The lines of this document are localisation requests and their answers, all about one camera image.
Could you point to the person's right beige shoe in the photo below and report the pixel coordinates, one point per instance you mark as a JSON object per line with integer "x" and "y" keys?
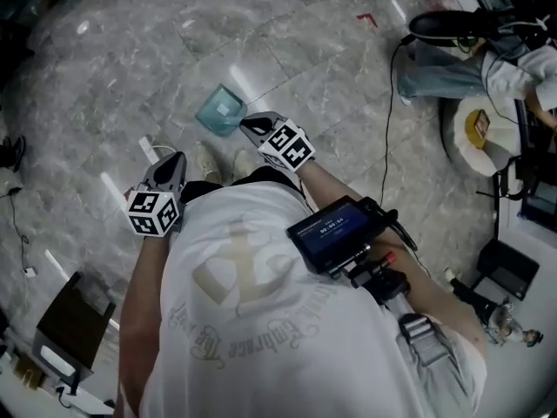
{"x": 246, "y": 163}

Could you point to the small white adapter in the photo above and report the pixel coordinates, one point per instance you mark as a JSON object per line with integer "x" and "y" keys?
{"x": 30, "y": 272}

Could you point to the white power strip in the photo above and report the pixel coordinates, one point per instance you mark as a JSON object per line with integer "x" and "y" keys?
{"x": 148, "y": 150}

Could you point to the person's white printed t-shirt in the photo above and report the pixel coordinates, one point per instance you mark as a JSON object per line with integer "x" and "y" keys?
{"x": 261, "y": 342}

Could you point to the person's left forearm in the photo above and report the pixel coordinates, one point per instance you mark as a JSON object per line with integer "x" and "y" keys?
{"x": 139, "y": 285}

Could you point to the white desk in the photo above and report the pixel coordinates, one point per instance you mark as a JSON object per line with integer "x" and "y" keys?
{"x": 509, "y": 216}

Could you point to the black chest-mounted monitor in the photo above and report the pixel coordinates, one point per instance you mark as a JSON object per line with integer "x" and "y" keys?
{"x": 335, "y": 233}

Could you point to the dark open box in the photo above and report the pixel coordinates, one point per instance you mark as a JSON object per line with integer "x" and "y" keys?
{"x": 71, "y": 320}

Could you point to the person's beige shoe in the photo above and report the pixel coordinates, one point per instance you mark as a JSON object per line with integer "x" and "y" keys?
{"x": 246, "y": 163}
{"x": 208, "y": 163}

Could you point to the black shoe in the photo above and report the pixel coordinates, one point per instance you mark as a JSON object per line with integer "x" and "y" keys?
{"x": 13, "y": 153}

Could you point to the round white stool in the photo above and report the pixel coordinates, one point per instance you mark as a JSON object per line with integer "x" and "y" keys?
{"x": 461, "y": 146}

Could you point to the yellow box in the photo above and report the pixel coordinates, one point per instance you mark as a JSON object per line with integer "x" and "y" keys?
{"x": 478, "y": 126}

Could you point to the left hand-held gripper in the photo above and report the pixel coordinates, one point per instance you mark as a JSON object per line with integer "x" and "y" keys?
{"x": 163, "y": 190}

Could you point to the grey marble floor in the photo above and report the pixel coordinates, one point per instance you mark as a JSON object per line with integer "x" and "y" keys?
{"x": 130, "y": 59}

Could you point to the person's right forearm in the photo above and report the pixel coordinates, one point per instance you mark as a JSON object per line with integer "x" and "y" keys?
{"x": 330, "y": 185}

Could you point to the person's black trousers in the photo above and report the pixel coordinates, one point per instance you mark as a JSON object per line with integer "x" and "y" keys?
{"x": 200, "y": 190}

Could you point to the teal translucent dustpan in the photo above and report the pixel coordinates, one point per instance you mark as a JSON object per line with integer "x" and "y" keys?
{"x": 217, "y": 109}

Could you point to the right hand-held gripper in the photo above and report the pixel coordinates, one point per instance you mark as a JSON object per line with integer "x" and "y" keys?
{"x": 285, "y": 144}

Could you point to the person's left beige shoe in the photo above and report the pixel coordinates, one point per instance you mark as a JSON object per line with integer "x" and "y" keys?
{"x": 208, "y": 163}

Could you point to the black laptop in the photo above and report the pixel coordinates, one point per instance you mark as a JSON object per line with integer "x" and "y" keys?
{"x": 507, "y": 270}

